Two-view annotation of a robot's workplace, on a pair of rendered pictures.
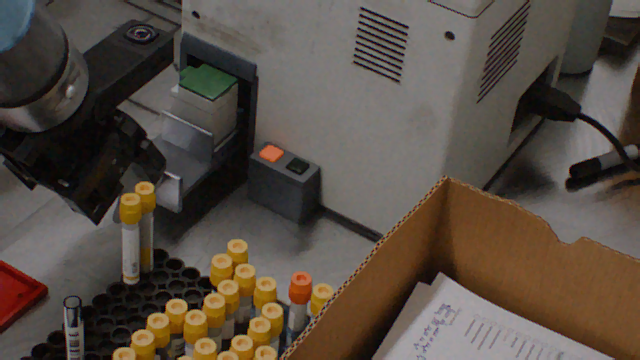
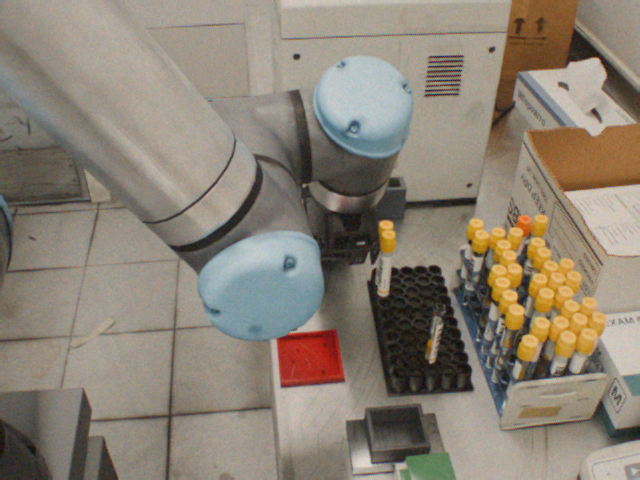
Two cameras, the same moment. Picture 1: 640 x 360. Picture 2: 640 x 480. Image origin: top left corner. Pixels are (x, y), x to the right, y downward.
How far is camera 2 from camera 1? 0.61 m
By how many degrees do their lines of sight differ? 26
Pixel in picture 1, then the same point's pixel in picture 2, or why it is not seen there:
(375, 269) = (553, 192)
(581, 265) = (608, 143)
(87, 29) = not seen: outside the picture
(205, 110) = not seen: hidden behind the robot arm
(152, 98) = (33, 262)
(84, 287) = (350, 318)
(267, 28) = not seen: hidden behind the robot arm
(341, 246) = (436, 216)
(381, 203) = (447, 179)
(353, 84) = (425, 110)
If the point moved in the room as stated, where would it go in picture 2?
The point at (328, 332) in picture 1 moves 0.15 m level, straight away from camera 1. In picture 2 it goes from (576, 234) to (481, 166)
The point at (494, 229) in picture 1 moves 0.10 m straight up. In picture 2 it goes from (556, 148) to (573, 77)
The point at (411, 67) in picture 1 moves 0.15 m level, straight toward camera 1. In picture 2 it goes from (466, 81) to (553, 137)
